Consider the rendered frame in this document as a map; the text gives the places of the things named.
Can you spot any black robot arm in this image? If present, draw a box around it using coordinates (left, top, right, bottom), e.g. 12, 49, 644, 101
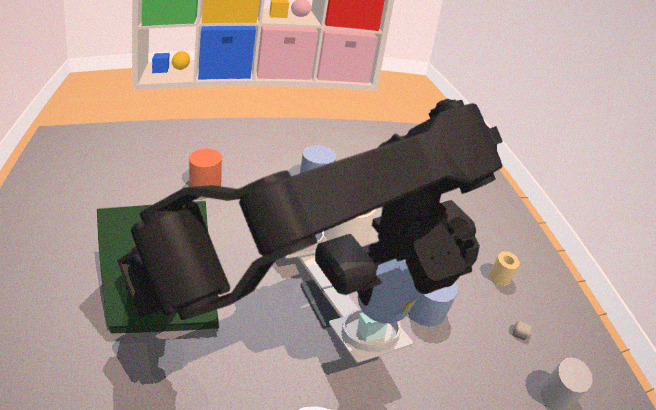
117, 98, 503, 320

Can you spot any cream balance beam with flat pans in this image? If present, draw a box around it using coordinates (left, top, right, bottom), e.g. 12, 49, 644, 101
285, 232, 413, 363

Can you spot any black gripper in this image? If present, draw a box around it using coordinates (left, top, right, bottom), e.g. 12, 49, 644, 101
315, 200, 476, 306

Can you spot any cream open cylinder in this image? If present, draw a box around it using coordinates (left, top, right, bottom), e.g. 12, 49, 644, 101
325, 210, 376, 247

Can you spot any orange cylinder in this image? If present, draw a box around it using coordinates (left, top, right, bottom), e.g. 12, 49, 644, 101
189, 148, 222, 187

